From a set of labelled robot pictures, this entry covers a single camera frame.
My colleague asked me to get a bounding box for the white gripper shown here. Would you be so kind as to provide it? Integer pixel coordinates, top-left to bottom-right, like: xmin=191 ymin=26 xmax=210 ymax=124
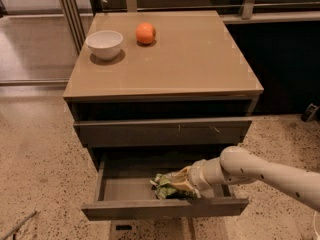
xmin=170 ymin=159 xmax=211 ymax=192

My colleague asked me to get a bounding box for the green jalapeno chip bag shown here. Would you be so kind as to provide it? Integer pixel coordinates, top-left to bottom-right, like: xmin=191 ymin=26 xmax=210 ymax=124
xmin=150 ymin=173 xmax=198 ymax=200

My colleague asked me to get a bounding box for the drawer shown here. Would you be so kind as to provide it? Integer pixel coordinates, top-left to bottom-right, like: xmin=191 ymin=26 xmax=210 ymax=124
xmin=74 ymin=117 xmax=252 ymax=148
xmin=82 ymin=153 xmax=249 ymax=221

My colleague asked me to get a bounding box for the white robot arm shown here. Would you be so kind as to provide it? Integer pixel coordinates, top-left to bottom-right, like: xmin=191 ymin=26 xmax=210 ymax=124
xmin=168 ymin=146 xmax=320 ymax=212

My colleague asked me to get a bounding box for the grey drawer cabinet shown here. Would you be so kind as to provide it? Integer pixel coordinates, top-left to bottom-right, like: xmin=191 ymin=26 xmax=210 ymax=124
xmin=64 ymin=11 xmax=263 ymax=240

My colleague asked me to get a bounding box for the dark object on floor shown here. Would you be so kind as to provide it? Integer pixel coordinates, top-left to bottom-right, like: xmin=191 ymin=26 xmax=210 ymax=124
xmin=300 ymin=103 xmax=319 ymax=122

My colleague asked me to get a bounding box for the orange fruit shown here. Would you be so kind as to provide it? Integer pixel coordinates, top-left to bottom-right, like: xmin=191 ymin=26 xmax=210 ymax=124
xmin=135 ymin=22 xmax=156 ymax=45

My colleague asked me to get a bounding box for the white ceramic bowl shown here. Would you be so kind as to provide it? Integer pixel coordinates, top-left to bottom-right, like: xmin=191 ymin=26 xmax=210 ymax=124
xmin=85 ymin=30 xmax=123 ymax=61

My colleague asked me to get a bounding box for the metal rod on floor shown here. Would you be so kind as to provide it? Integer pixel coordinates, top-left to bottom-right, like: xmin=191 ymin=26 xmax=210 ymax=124
xmin=0 ymin=211 xmax=38 ymax=240

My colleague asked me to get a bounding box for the white cable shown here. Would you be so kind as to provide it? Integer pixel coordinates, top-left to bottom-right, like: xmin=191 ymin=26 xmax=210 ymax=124
xmin=312 ymin=210 xmax=320 ymax=240

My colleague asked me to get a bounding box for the metal shelf frame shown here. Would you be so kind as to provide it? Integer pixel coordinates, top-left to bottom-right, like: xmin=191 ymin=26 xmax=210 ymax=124
xmin=60 ymin=0 xmax=320 ymax=49

